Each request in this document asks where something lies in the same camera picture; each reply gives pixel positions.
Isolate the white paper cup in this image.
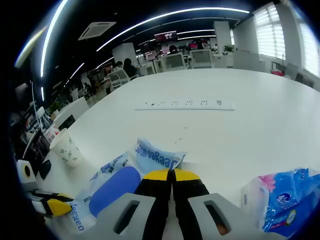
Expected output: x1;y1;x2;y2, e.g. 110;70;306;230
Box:
49;127;84;168

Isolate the black computer mouse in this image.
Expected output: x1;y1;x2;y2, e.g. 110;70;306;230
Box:
39;159;53;180

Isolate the blue tissue pack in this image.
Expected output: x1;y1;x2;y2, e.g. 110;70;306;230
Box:
241;168;320;238

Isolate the potted green plant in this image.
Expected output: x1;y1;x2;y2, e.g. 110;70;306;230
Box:
223;44;237;55
48;101;62;115

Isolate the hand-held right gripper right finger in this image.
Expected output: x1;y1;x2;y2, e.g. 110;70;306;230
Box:
172;168;270;240

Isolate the ceiling air conditioner vent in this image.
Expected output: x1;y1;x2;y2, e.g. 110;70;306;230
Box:
77;21;117;41

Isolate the white side cabinet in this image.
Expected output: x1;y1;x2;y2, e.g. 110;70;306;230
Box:
53;96;90;131

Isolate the white power strip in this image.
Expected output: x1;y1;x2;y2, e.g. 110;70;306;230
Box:
134;99;236;111

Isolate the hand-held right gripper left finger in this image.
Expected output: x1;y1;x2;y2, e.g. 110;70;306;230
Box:
86;168;173;240

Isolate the hanging display screen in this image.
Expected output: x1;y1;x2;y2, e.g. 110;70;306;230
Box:
154;30;178;42

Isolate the window with white blinds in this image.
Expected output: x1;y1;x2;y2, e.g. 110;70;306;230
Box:
252;2;286;61
297;22;320;78

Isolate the white blue plastic bag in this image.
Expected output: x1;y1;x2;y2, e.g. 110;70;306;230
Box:
69;136;188;235

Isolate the curved ceiling light strip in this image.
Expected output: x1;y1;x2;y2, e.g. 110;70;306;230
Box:
96;7;251;52
39;0;69;78

